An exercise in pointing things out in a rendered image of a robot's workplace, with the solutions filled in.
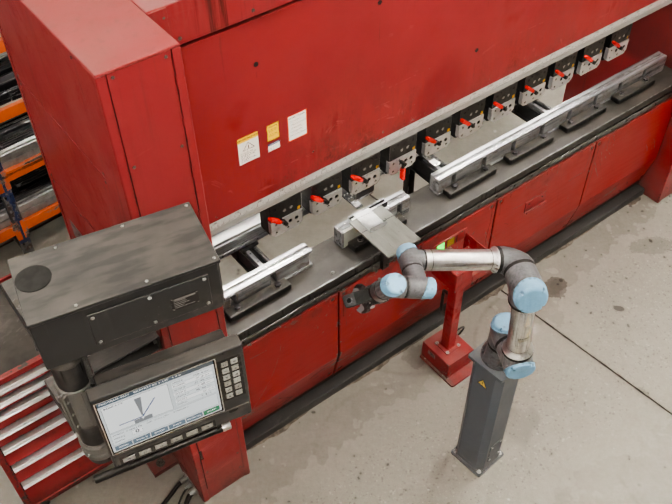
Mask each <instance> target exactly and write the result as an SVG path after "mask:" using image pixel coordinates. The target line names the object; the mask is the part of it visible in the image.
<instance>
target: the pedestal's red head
mask: <svg viewBox="0 0 672 504"><path fill-rule="evenodd" d="M464 230H465V235H464V244H463V248H462V249H486V248H485V247H484V246H483V245H481V244H480V243H479V242H478V241H476V240H475V239H474V238H473V237H471V236H470V235H469V234H468V233H467V232H466V231H467V227H466V228H464V229H463V230H461V231H464ZM461 231H459V232H457V233H456V234H454V235H452V236H451V237H454V236H455V242H454V244H455V243H456V238H457V234H459V233H460V232H461ZM451 237H449V238H451ZM449 238H447V239H446V240H444V241H442V242H441V243H444V242H445V247H444V249H454V248H452V247H451V246H449V247H447V248H446V244H447V240H449ZM441 243H439V244H441ZM439 244H437V245H435V246H434V249H437V246H439ZM431 273H432V274H433V275H434V276H435V277H436V278H437V279H439V280H440V281H441V282H442V283H443V284H444V285H445V286H447V287H448V288H449V289H450V290H451V291H452V292H453V293H456V292H458V291H459V290H461V289H462V288H464V287H466V286H467V285H469V284H470V283H471V282H473V281H475V280H477V279H478V278H480V277H481V276H483V275H485V274H486V270H476V271H431Z"/></svg>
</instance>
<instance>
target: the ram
mask: <svg viewBox="0 0 672 504"><path fill-rule="evenodd" d="M656 1H658V0H295V1H292V2H290V3H287V4H284V5H282V6H279V7H277V8H274V9H272V10H269V11H266V12H264V13H261V14H259V15H256V16H254V17H251V18H248V19H246V20H243V21H241V22H238V23H235V24H233V25H230V26H228V27H225V28H223V29H220V30H217V31H215V32H212V33H210V34H207V35H205V36H202V37H199V38H197V39H194V40H192V41H189V42H187V43H184V44H181V45H180V48H181V55H182V61H183V67H184V73H185V79H186V85H187V91H188V97H189V103H190V109H191V115H192V121H193V128H194V134H195V140H196V146H197V152H198V158H199V164H200V170H201V176H202V182H203V188H204V195H205V201H206V207H207V213H208V219H209V225H210V224H212V223H214V222H216V221H218V220H220V219H222V218H224V217H226V216H228V215H230V214H232V213H234V212H236V211H238V210H240V209H242V208H244V207H246V206H248V205H250V204H252V203H254V202H256V201H258V200H260V199H262V198H264V197H266V196H268V195H270V194H272V193H274V192H276V191H278V190H280V189H282V188H284V187H286V186H288V185H290V184H292V183H294V182H296V181H298V180H300V179H302V178H304V177H306V176H308V175H310V174H312V173H314V172H316V171H318V170H320V169H322V168H324V167H326V166H328V165H330V164H332V163H334V162H336V161H338V160H340V159H342V158H344V157H346V156H348V155H350V154H352V153H354V152H356V151H358V150H360V149H362V148H364V147H366V146H368V145H370V144H372V143H374V142H376V141H378V140H380V139H382V138H384V137H386V136H388V135H390V134H392V133H394V132H396V131H398V130H400V129H402V128H404V127H406V126H408V125H410V124H412V123H414V122H416V121H418V120H420V119H422V118H424V117H426V116H428V115H430V114H432V113H434V112H436V111H438V110H440V109H442V108H444V107H446V106H448V105H450V104H452V103H454V102H456V101H458V100H460V99H462V98H464V97H466V96H468V95H470V94H472V93H474V92H476V91H478V90H480V89H482V88H484V87H486V86H488V85H490V84H492V83H494V82H496V81H498V80H500V79H502V78H504V77H506V76H508V75H510V74H512V73H514V72H516V71H518V70H520V69H522V68H524V67H526V66H528V65H530V64H532V63H534V62H536V61H538V60H540V59H542V58H544V57H546V56H548V55H550V54H552V53H554V52H556V51H558V50H560V49H562V48H564V47H566V46H568V45H570V44H572V43H574V42H576V41H578V40H580V39H582V38H584V37H586V36H588V35H590V34H592V33H594V32H596V31H598V30H600V29H602V28H604V27H606V26H608V25H610V24H612V23H614V22H616V21H618V20H620V19H622V18H624V17H626V16H628V15H630V14H632V13H634V12H636V11H638V10H640V9H642V8H644V7H646V6H648V5H650V4H652V3H654V2H656ZM671 3H672V0H668V1H666V2H664V3H662V4H660V5H658V6H656V7H654V8H652V9H650V10H648V11H646V12H644V13H642V14H640V15H638V16H636V17H634V18H632V19H631V20H629V21H627V22H625V23H623V24H621V25H619V26H617V27H615V28H613V29H611V30H609V31H607V32H605V33H603V34H601V35H599V36H597V37H595V38H593V39H591V40H589V41H587V42H585V43H583V44H581V45H579V46H577V47H575V48H573V49H571V50H569V51H567V52H565V53H563V54H561V55H559V56H557V57H555V58H553V59H551V60H549V61H547V62H545V63H543V64H541V65H539V66H537V67H535V68H533V69H531V70H529V71H527V72H525V73H523V74H521V75H519V76H517V77H515V78H513V79H511V80H510V81H508V82H506V83H504V84H502V85H500V86H498V87H496V88H494V89H492V90H490V91H488V92H486V93H484V94H482V95H480V96H478V97H476V98H474V99H472V100H470V101H468V102H466V103H464V104H462V105H460V106H458V107H456V108H454V109H452V110H450V111H448V112H446V113H444V114H442V115H440V116H438V117H436V118H434V119H432V120H430V121H428V122H426V123H424V124H422V125H420V126H418V127H416V128H414V129H412V130H410V131H408V132H406V133H404V134H402V135H400V136H398V137H396V138H394V139H392V140H391V141H389V142H387V143H385V144H383V145H381V146H379V147H377V148H375V149H373V150H371V151H369V152H367V153H365V154H363V155H361V156H359V157H357V158H355V159H353V160H351V161H349V162H347V163H345V164H343V165H341V166H339V167H337V168H335V169H333V170H331V171H329V172H327V173H325V174H323V175H321V176H319V177H317V178H315V179H313V180H311V181H309V182H307V183H305V184H303V185H301V186H299V187H297V188H295V189H293V190H291V191H289V192H287V193H285V194H283V195H281V196H279V197H277V198H275V199H273V200H271V201H270V202H268V203H266V204H264V205H262V206H260V207H258V208H256V209H254V210H252V211H250V212H248V213H246V214H244V215H242V216H240V217H238V218H236V219H234V220H232V221H230V222H228V223H226V224H224V225H222V226H220V227H218V228H216V229H214V230H212V231H211V237H212V236H214V235H216V234H218V233H220V232H222V231H224V230H226V229H228V228H229V227H231V226H233V225H235V224H237V223H239V222H241V221H243V220H245V219H247V218H249V217H251V216H253V215H255V214H257V213H259V212H261V211H263V210H265V209H267V208H269V207H271V206H273V205H275V204H277V203H279V202H281V201H283V200H285V199H287V198H289V197H291V196H293V195H294V194H296V193H298V192H300V191H302V190H304V189H306V188H308V187H310V186H312V185H314V184H316V183H318V182H320V181H322V180H324V179H326V178H328V177H330V176H332V175H334V174H336V173H338V172H340V171H342V170H344V169H346V168H348V167H350V166H352V165H354V164H356V163H358V162H360V161H361V160H363V159H365V158H367V157H369V156H371V155H373V154H375V153H377V152H379V151H381V150H383V149H385V148H387V147H389V146H391V145H393V144H395V143H397V142H399V141H401V140H403V139H405V138H407V137H409V136H411V135H413V134H415V133H417V132H419V131H421V130H423V129H425V128H426V127H428V126H430V125H432V124H434V123H436V122H438V121H440V120H442V119H444V118H446V117H448V116H450V115H452V114H454V113H456V112H458V111H460V110H462V109H464V108H466V107H468V106H470V105H472V104H474V103H476V102H478V101H480V100H482V99H484V98H486V97H488V96H490V95H491V94H493V93H495V92H497V91H499V90H501V89H503V88H505V87H507V86H509V85H511V84H513V83H515V82H517V81H519V80H521V79H523V78H525V77H527V76H529V75H531V74H533V73H535V72H537V71H539V70H541V69H543V68H545V67H547V66H549V65H551V64H553V63H555V62H557V61H558V60H560V59H562V58H564V57H566V56H568V55H570V54H572V53H574V52H576V51H578V50H580V49H582V48H584V47H586V46H588V45H590V44H592V43H594V42H596V41H598V40H600V39H602V38H604V37H606V36H608V35H610V34H612V33H614V32H616V31H618V30H620V29H622V28H623V27H625V26H627V25H629V24H631V23H633V22H635V21H637V20H639V19H641V18H643V17H645V16H647V15H649V14H651V13H653V12H655V11H657V10H659V9H661V8H663V7H665V6H667V5H669V4H671ZM306 108H307V134H305V135H303V136H301V137H299V138H297V139H295V140H293V141H290V142H289V141H288V125H287V117H289V116H291V115H293V114H295V113H297V112H300V111H302V110H304V109H306ZM275 122H278V124H279V137H277V138H275V139H273V140H271V141H269V142H268V138H267V126H269V125H271V124H273V123H275ZM256 131H258V141H259V151H260V157H258V158H256V159H253V160H251V161H249V162H247V163H245V164H243V165H241V166H240V162H239V154H238V145H237V140H239V139H241V138H243V137H245V136H247V135H249V134H252V133H254V132H256ZM279 139H280V147H279V148H276V149H274V150H272V151H270V152H269V150H268V145H269V144H271V143H273V142H275V141H277V140H279Z"/></svg>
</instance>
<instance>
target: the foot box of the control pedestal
mask: <svg viewBox="0 0 672 504"><path fill-rule="evenodd" d="M442 331H443V329H442V330H440V331H439V332H437V333H435V334H434V335H432V336H431V337H429V338H428V339H426V340H425V341H423V346H422V354H421V355H420V358H421V359H422V360H424V361H425V362H426V363H427V364H428V365H429V366H430V367H431V368H432V369H433V370H434V371H435V372H436V373H437V374H438V375H439V376H440V377H441V378H442V379H443V380H444V381H445V382H446V383H447V384H448V385H449V386H450V387H454V386H456V385H457V384H459V383H460V382H461V381H463V380H464V379H466V378H467V377H469V376H470V375H471V371H472V366H473V361H472V360H471V359H469V358H468V355H469V353H471V352H472V351H473V350H474V349H473V348H472V347H471V346H470V345H469V344H468V343H466V342H465V341H464V340H463V339H462V338H461V337H460V336H459V335H458V334H457V335H456V341H457V342H458V343H459V344H461V347H459V348H458V349H456V350H455V351H453V352H452V353H450V354H449V355H446V354H445V353H444V352H443V351H442V350H441V349H440V348H439V347H438V346H437V345H436V344H435V342H436V341H438V340H439V339H441V338H442Z"/></svg>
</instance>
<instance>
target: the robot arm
mask: <svg viewBox="0 0 672 504"><path fill-rule="evenodd" d="M396 254H397V259H398V263H399V265H400V269H401V272H402V275H403V276H402V275H401V274H399V273H390V274H387V275H385V276H384V277H383V278H380V277H379V278H378V280H377V281H375V282H374V283H372V284H371V285H368V286H364V285H363V284H357V285H356V286H355V287H354V289H353V291H352V293H350V294H347V295H345V296H343V302H344V305H345V307H346V308H352V307H355V306H358V305H360V307H358V309H356V310H357V311H358V312H359V313H362V314H364V313H368V312H370V309H372V308H374V307H375V305H376V304H382V303H385V302H387V301H389V299H391V298H408V299H421V300H422V299H432V298H433V297H434V296H435V294H436V290H437V284H436V280H435V279H434V278H433V277H429V276H428V277H426V274H425V271H476V270H490V271H491V272H492V273H500V274H502V275H503V276H504V278H505V281H506V283H507V285H508V288H509V294H508V304H509V306H510V307H511V313H508V312H503V313H499V314H497V315H495V316H494V317H493V319H492V322H491V324H490V331H489V336H488V340H487V341H486V342H485V343H484V344H483V346H482V349H481V359H482V361H483V363H484V364H485V365H486V366H487V367H489V368H491V369H493V370H496V371H504V372H505V374H506V376H507V377H508V378H511V379H521V378H524V377H527V376H529V375H531V374H532V373H533V372H534V371H535V369H536V366H535V363H534V361H533V357H532V356H533V350H534V347H533V344H532V342H531V336H532V330H533V324H534V318H535V312H536V311H539V310H540V309H542V306H545V304H546V303H547V300H548V291H547V287H546V285H545V283H544V282H543V280H542V278H541V276H540V273H539V271H538V269H537V267H536V265H535V262H534V260H533V259H532V258H531V257H530V256H529V255H528V254H526V253H525V252H523V251H521V250H518V249H515V248H511V247H506V246H492V247H491V248H490V249H418V248H417V247H416V245H415V244H412V243H404V244H402V245H400V246H399V247H398V249H397V251H396ZM372 305H373V306H372Z"/></svg>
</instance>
